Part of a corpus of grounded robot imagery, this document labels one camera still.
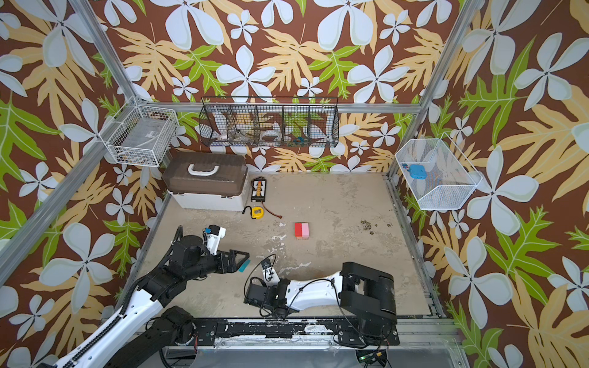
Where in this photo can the teal wedge block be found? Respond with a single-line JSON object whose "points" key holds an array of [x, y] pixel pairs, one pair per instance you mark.
{"points": [[244, 265]]}

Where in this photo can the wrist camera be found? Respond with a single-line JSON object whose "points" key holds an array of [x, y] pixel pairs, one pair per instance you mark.
{"points": [[212, 236], [269, 274]]}

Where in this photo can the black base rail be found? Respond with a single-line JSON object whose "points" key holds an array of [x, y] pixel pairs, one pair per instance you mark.
{"points": [[210, 331]]}

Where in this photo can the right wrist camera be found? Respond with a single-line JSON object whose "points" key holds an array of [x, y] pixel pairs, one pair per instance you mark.
{"points": [[269, 274]]}

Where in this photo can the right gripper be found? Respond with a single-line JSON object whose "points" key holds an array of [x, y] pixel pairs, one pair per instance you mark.
{"points": [[257, 295]]}

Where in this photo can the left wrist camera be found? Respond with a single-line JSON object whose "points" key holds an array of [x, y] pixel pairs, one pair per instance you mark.
{"points": [[212, 236]]}

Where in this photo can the yellow tape measure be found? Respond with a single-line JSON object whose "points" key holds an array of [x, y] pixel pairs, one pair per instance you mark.
{"points": [[256, 212]]}

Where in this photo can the brown lid tool box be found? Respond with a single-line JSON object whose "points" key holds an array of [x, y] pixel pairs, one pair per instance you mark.
{"points": [[208, 181]]}

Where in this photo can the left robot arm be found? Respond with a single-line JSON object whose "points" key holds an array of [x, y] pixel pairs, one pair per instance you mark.
{"points": [[146, 323]]}

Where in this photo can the black orange battery charger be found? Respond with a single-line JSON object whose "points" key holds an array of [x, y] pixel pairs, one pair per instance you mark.
{"points": [[259, 185]]}

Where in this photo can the white mesh basket right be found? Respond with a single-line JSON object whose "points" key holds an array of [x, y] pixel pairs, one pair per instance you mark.
{"points": [[451, 176]]}

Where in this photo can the red block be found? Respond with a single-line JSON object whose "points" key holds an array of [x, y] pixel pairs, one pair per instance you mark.
{"points": [[298, 231]]}

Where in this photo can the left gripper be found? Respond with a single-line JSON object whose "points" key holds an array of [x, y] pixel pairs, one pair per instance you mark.
{"points": [[233, 267]]}

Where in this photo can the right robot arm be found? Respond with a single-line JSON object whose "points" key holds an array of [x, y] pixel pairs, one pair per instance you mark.
{"points": [[364, 296]]}

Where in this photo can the blue object in basket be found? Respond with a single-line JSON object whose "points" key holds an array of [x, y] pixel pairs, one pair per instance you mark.
{"points": [[417, 171]]}

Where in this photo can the pink block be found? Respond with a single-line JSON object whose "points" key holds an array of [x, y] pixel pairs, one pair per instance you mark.
{"points": [[305, 231]]}

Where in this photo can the white wire basket left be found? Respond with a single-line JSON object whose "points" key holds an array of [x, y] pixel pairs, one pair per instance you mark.
{"points": [[140, 134]]}

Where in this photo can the black wire basket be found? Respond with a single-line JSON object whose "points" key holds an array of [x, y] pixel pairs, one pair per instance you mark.
{"points": [[269, 122]]}

